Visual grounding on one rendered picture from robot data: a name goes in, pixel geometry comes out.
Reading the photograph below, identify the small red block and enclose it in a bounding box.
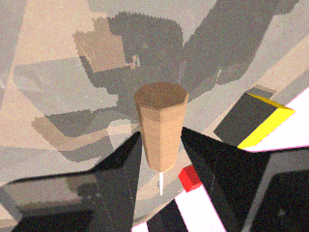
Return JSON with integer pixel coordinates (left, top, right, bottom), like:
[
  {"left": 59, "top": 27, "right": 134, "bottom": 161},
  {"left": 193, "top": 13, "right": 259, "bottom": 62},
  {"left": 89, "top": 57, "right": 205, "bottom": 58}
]
[{"left": 178, "top": 165, "right": 202, "bottom": 192}]

